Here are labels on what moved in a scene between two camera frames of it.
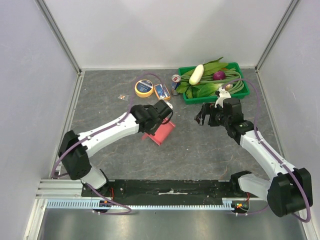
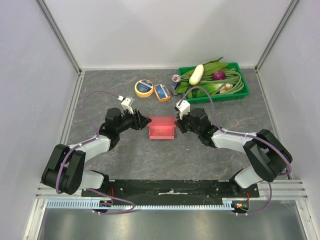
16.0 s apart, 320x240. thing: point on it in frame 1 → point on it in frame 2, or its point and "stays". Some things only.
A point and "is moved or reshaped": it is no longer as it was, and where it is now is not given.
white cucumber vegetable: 196,75 stays
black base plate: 172,188 stays
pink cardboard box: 161,133 is moved or reshaped
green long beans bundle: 232,79 stays
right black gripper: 210,117 → 184,122
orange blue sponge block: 161,92 stays
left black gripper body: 153,131 → 136,123
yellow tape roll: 143,88 stays
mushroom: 228,87 stays
